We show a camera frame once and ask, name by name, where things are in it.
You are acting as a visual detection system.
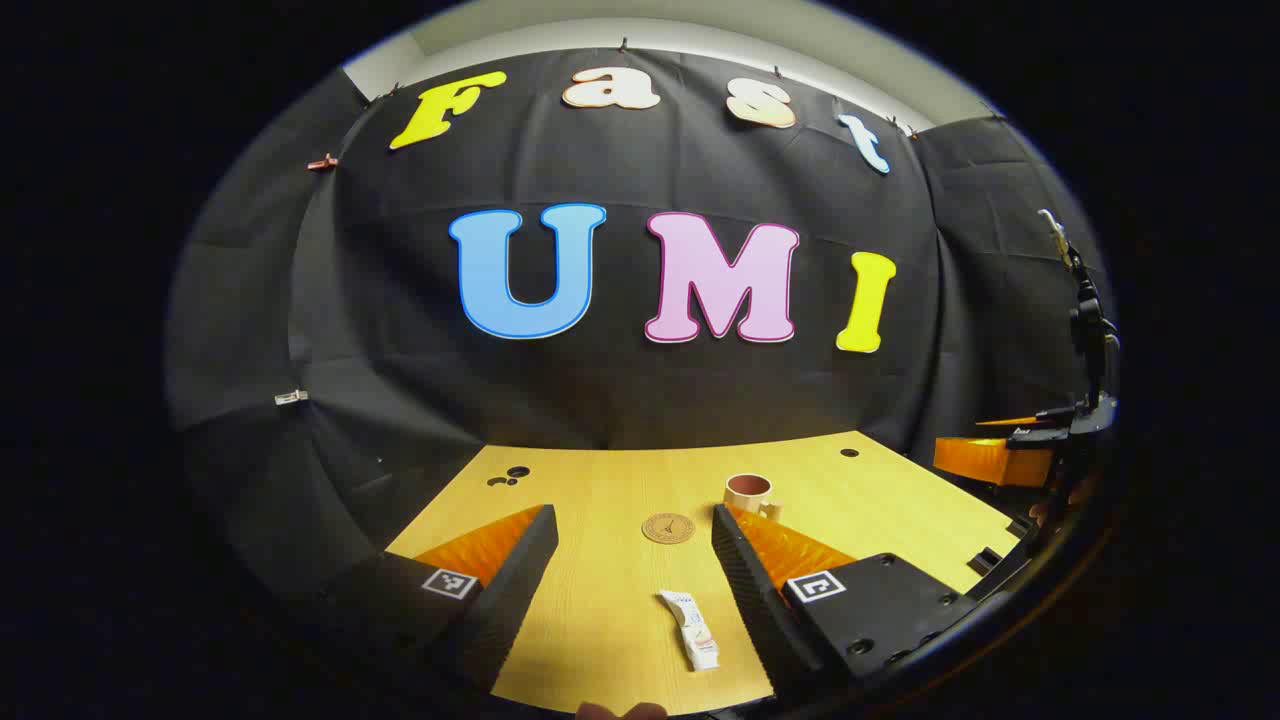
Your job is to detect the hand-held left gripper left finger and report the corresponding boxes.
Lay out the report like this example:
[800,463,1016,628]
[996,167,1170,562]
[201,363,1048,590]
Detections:
[300,504,559,696]

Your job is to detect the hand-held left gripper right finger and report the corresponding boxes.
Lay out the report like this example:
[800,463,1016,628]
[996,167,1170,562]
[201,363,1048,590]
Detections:
[712,504,977,701]

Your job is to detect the white toothpaste tube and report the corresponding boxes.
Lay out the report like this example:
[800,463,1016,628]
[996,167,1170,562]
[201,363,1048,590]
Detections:
[657,590,721,672]

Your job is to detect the beige cup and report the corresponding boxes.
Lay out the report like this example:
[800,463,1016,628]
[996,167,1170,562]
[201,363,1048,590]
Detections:
[724,474,782,522]

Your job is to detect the wooden desktop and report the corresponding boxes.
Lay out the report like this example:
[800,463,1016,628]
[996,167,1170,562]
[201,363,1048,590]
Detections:
[385,432,1021,716]

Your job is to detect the black backdrop cloth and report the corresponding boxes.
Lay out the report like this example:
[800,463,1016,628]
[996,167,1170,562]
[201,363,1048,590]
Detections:
[165,45,1116,606]

